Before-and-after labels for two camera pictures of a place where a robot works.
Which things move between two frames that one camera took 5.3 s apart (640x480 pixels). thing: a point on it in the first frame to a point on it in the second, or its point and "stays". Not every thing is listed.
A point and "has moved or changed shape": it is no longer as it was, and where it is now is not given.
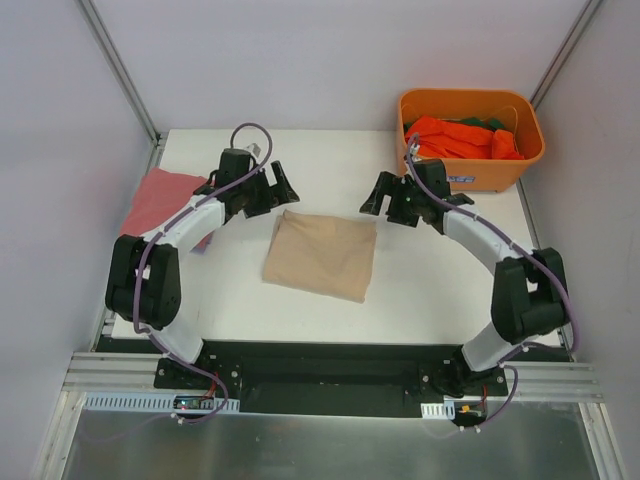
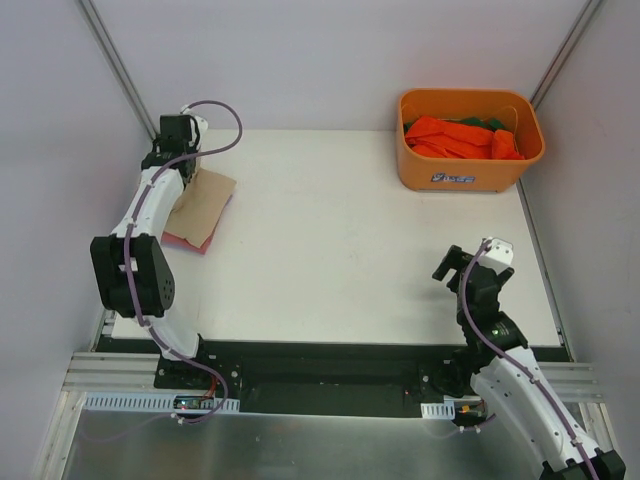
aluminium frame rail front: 537,381 stays
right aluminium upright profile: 578,29 stays
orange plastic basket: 507,106 stays
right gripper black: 395,201 to 454,260
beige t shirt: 325,255 has moved or changed shape
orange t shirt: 438,138 stays
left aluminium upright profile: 111,53 stays
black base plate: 327,379 stays
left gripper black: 267,194 to 173,126
